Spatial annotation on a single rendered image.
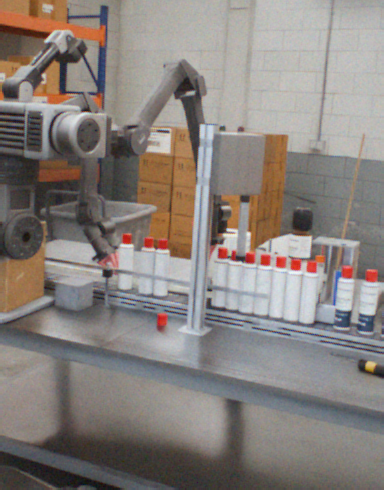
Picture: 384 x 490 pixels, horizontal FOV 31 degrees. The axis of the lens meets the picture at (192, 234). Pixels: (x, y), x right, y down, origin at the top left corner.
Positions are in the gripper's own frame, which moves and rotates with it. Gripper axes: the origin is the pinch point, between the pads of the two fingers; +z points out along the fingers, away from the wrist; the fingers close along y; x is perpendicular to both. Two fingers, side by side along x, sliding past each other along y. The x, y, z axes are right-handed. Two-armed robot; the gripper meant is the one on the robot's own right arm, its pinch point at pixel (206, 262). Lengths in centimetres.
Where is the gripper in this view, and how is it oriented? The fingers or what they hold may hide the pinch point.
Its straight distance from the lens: 246.8
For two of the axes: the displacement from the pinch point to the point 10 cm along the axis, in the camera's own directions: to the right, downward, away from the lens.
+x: -4.2, 1.2, -9.0
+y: -9.1, -1.3, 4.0
